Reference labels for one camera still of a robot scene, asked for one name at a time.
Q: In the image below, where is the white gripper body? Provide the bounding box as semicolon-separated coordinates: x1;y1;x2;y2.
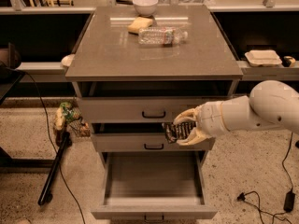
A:
195;101;225;137

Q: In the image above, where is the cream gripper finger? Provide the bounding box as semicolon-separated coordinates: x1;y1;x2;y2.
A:
173;107;200;125
177;128;210;146

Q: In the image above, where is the dark rxbar chocolate bar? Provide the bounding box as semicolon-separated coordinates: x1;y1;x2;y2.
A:
162;122;196;144

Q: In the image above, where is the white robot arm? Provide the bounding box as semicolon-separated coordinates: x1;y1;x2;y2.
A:
173;80;299;146

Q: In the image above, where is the bottom grey drawer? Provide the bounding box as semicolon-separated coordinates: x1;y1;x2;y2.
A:
92;151;217;223

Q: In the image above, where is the grey drawer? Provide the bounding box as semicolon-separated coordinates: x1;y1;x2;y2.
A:
92;151;217;223
92;123;215;152
76;81;234;124

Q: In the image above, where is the grey drawer cabinet with counter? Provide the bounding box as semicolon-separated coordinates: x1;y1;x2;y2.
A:
64;5;244;156

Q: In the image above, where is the middle grey drawer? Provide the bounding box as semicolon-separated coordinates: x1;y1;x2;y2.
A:
92;123;215;152

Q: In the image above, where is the top grey drawer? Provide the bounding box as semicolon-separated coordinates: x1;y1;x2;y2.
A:
76;81;234;124

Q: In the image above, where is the white takeout container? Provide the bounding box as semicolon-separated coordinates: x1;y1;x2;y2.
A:
245;49;282;66

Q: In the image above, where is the clear plastic water bottle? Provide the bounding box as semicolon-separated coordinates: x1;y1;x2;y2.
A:
138;27;188;45

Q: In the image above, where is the yellow tape measure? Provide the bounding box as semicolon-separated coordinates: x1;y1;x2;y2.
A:
282;56;296;67

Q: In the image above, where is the yellow sponge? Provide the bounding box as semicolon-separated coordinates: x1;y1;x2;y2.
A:
127;17;153;34

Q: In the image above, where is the white bowl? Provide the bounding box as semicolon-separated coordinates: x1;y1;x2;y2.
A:
133;0;158;17

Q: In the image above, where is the black pole on floor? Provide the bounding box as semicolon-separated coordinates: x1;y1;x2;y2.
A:
37;132;71;206

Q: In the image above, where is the white plate on ledge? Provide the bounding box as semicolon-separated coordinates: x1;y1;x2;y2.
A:
61;54;75;67

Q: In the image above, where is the black power adapter with cable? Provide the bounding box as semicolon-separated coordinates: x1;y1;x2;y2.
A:
236;131;299;224

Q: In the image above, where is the wire basket with groceries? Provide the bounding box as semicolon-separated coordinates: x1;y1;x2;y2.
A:
53;102;91;147

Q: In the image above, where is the black cable on floor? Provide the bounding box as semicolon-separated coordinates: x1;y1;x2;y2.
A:
22;71;87;224

